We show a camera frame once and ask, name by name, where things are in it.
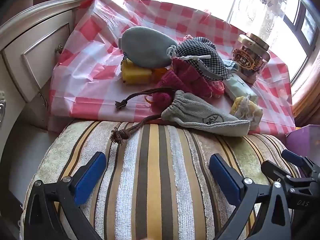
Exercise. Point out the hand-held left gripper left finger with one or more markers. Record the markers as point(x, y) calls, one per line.
point(88, 177)

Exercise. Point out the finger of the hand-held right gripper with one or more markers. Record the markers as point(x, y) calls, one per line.
point(273, 170)
point(292, 157)

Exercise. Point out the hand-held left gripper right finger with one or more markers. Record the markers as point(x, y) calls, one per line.
point(223, 177)

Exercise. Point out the purple cardboard box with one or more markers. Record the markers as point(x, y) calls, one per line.
point(302, 137)

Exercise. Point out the yellow white sponge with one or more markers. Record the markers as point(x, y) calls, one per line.
point(246, 108)

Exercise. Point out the mint printed cloth pouch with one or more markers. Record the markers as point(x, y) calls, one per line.
point(240, 88)

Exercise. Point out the pink red fabric pouch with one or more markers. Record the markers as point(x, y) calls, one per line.
point(218, 87)

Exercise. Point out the magenta knit glove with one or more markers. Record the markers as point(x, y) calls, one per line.
point(162, 101)
point(190, 80)

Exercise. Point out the light blue cloth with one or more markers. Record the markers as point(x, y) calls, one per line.
point(231, 65)

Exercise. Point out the black white houndstooth pouch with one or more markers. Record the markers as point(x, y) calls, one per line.
point(200, 55)

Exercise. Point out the blue grey oval pouch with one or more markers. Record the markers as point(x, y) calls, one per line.
point(147, 47)

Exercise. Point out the pink velvet pouch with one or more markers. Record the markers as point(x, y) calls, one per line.
point(187, 38)

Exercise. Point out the pink patterned curtain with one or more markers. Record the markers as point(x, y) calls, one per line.
point(307, 100)

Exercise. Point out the striped plush cushion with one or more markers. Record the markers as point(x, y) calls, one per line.
point(155, 180)

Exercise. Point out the clear jar with gold lid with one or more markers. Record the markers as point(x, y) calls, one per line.
point(251, 62)

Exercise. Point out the pink white checkered tablecloth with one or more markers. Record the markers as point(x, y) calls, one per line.
point(87, 62)

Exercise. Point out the brass drawer knob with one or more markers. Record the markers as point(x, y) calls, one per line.
point(59, 48)

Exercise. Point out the white nightstand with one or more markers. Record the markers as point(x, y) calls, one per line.
point(37, 55)

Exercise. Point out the white lace sheer curtain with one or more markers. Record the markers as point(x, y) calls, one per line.
point(260, 2)

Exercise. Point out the dark window frame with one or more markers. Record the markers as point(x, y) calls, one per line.
point(298, 17)

